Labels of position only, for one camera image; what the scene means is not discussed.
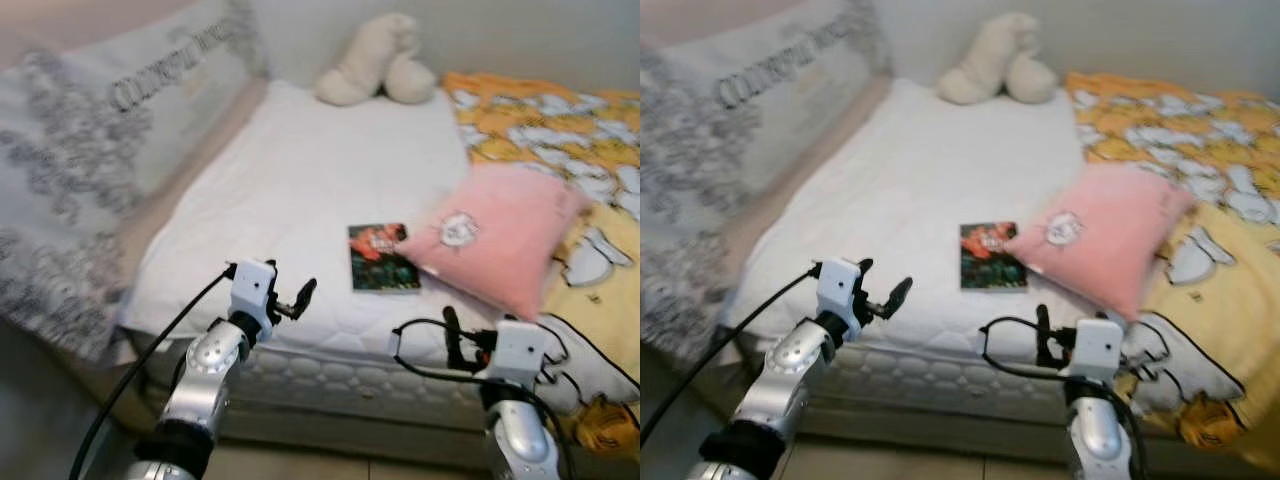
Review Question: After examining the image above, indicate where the pink fluffy pillow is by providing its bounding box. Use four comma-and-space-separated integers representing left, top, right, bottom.
1005, 163, 1198, 321
395, 163, 593, 321

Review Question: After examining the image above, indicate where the dark red green book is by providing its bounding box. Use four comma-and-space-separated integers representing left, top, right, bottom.
959, 222, 1029, 292
347, 223, 423, 294

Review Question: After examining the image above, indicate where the white quilted mattress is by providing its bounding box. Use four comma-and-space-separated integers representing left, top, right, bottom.
118, 78, 601, 433
722, 78, 1216, 436

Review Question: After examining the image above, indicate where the grey patterned headboard cover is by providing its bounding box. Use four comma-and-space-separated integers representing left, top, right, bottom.
640, 0, 891, 346
0, 0, 269, 366

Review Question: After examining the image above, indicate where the orange yellow cartoon blanket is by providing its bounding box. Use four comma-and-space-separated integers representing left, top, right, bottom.
1063, 70, 1280, 451
440, 70, 641, 461

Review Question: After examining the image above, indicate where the beige plush toy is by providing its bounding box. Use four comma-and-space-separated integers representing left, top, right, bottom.
937, 12, 1059, 107
315, 12, 438, 107

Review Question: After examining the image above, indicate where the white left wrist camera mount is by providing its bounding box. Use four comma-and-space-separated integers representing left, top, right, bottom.
815, 258, 864, 319
229, 259, 278, 319

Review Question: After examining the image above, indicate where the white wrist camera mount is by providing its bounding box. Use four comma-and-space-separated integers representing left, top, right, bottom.
229, 259, 278, 319
493, 320, 546, 383
1070, 318, 1124, 383
815, 258, 864, 319

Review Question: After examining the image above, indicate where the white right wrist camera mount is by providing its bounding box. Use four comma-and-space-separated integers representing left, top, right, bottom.
493, 320, 546, 383
1070, 318, 1124, 383

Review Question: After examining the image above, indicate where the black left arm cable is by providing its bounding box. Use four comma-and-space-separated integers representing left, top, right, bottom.
640, 262, 823, 446
68, 262, 238, 480

